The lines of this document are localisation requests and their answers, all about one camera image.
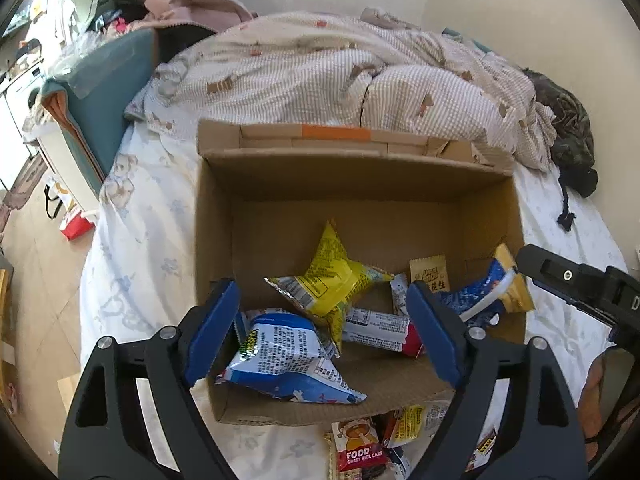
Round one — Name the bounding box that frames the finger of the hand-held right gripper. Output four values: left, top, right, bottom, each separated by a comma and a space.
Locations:
516, 244, 613, 322

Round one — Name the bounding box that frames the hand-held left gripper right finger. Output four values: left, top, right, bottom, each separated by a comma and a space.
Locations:
406, 282, 590, 480

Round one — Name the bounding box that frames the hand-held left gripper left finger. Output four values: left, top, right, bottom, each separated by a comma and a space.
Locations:
57, 277, 242, 480

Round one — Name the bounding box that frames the small white snack sachet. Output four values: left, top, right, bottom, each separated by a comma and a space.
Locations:
390, 274, 416, 317

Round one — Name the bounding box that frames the blue yellow snack bag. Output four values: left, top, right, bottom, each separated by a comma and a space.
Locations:
437, 243, 536, 325

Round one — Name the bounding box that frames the white red-ended snack packet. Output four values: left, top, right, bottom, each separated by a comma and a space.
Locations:
342, 307, 427, 359

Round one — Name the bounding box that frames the tan peanut sachet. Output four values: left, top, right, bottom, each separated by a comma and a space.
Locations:
409, 255, 451, 293

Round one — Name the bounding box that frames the blue white snack bag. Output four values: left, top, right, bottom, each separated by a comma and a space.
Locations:
215, 310, 368, 405

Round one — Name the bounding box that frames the clear white snack packet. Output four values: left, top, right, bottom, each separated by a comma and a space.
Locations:
422, 400, 457, 433

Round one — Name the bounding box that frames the yellow white snack packet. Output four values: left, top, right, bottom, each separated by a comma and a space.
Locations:
385, 405, 427, 448

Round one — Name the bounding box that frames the brown cardboard box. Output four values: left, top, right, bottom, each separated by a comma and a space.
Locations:
196, 119, 528, 427

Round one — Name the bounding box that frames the red label rice cake packet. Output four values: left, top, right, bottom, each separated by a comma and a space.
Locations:
331, 417, 391, 472

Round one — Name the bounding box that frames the person's right hand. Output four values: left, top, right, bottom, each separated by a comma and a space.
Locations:
582, 352, 615, 438

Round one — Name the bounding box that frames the camouflage jacket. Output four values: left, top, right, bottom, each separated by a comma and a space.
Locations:
522, 67, 598, 198

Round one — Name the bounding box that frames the white red shopping bag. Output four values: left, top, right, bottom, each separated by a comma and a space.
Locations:
44, 175, 97, 242

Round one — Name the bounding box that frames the patterned floor rug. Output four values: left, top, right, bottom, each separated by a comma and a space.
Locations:
2, 152, 46, 209

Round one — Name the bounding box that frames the teal pillow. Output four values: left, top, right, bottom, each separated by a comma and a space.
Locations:
442, 27, 493, 54

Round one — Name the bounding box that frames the checked bear print duvet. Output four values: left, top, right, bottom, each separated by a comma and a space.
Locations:
125, 7, 556, 173

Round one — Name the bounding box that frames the pink garment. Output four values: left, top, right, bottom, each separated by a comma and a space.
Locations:
127, 0, 257, 35

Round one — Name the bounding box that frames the black drawstring cord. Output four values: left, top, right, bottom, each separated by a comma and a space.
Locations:
556, 180, 577, 232

